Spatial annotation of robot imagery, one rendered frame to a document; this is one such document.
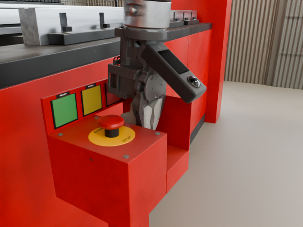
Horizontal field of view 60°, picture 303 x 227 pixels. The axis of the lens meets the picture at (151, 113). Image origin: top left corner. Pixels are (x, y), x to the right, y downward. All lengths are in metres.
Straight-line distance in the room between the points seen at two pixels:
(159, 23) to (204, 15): 1.91
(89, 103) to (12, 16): 0.65
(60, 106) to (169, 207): 1.11
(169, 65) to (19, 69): 0.30
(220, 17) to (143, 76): 1.90
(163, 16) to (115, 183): 0.25
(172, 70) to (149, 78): 0.04
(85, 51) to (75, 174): 0.38
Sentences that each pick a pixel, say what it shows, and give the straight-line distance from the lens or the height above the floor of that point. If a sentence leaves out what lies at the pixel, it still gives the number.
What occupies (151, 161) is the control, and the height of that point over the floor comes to 0.75.
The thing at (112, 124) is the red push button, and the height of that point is 0.81.
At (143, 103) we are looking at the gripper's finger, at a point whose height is 0.82.
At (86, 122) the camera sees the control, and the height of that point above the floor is 0.78.
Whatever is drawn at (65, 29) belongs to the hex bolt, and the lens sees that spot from 0.80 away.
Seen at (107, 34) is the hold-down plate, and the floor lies 0.89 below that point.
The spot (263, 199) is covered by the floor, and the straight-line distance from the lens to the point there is 1.63.
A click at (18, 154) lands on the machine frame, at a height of 0.69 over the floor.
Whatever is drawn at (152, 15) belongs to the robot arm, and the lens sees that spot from 0.41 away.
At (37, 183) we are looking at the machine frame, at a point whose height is 0.60.
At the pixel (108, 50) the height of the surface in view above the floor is 0.85.
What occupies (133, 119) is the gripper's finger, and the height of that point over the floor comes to 0.78.
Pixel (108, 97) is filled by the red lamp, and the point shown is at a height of 0.80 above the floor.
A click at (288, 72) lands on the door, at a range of 3.94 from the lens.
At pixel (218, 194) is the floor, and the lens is 1.59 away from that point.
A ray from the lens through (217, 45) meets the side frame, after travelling 2.31.
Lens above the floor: 0.96
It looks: 21 degrees down
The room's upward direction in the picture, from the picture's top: straight up
